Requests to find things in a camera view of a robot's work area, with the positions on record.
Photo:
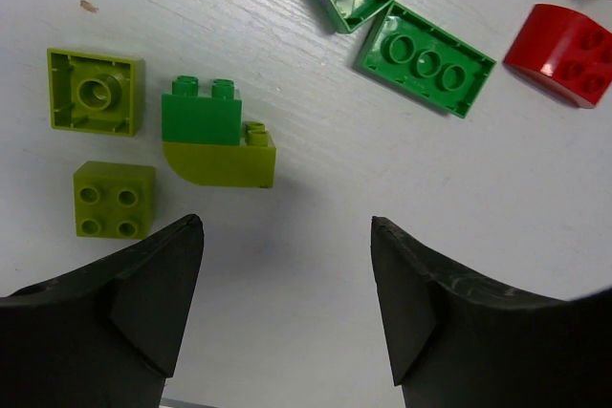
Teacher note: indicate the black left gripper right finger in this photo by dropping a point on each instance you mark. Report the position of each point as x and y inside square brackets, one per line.
[457, 338]

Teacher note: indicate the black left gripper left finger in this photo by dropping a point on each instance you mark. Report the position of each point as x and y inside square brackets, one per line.
[107, 334]

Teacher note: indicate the lime curved lego base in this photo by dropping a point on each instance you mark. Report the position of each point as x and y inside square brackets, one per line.
[249, 164]

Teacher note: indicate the lime studded square lego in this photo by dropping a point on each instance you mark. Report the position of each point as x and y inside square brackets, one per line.
[114, 200]

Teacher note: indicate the lime hollow square lego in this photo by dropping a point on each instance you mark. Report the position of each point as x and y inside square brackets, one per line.
[96, 93]

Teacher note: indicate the dark green long lego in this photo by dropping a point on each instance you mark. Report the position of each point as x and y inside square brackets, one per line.
[408, 53]

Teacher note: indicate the red rounded lego brick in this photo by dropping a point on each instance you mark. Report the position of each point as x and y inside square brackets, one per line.
[565, 52]

